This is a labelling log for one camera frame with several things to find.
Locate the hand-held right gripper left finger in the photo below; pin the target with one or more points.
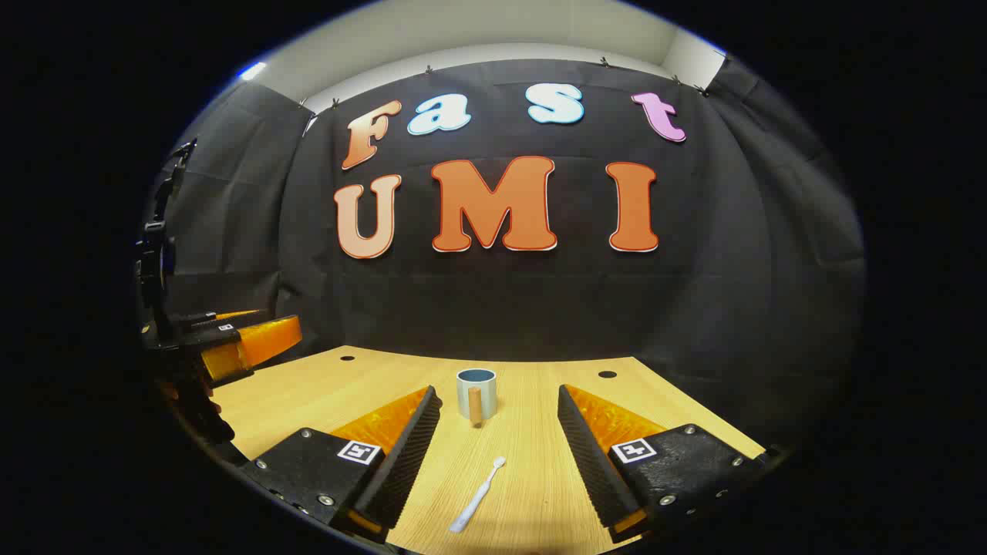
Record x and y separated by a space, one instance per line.
409 455

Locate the ceiling light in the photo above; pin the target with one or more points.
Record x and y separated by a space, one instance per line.
251 72

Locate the white toothbrush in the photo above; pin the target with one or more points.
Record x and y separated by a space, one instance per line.
478 497

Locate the wooden desktop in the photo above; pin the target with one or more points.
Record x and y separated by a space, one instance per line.
524 462

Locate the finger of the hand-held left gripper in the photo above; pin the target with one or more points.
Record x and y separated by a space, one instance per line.
220 317
258 343

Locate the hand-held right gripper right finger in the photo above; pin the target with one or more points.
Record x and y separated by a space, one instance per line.
590 455

